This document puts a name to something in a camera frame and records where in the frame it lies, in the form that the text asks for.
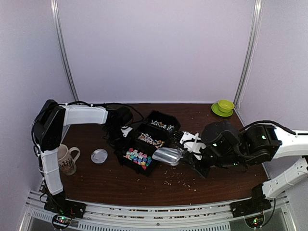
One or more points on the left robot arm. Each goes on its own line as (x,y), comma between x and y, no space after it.
(47,132)

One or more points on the clear plastic lid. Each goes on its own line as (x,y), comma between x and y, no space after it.
(99,156)

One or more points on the green saucer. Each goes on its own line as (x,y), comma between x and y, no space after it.
(215,109)

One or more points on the front aluminium rail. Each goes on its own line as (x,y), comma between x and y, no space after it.
(203,217)

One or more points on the left aluminium frame post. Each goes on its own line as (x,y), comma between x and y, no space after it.
(63,53)

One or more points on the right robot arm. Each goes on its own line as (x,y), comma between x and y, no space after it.
(222,145)

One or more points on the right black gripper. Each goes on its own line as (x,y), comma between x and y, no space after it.
(189,159)

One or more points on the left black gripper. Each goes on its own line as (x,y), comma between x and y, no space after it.
(120,147)

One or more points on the green bowl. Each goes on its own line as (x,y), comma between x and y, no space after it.
(225,106)

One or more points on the metal scoop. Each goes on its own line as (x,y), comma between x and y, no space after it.
(166,155)

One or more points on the aluminium frame post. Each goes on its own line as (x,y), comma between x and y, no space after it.
(252,44)
(63,53)

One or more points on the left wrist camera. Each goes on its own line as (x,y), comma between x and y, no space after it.
(126,130)

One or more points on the cream floral mug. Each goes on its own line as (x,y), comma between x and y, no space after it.
(67,158)

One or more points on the right aluminium frame post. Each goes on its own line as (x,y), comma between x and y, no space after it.
(252,44)

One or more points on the black three-compartment candy tray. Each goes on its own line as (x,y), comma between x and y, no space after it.
(153,133)

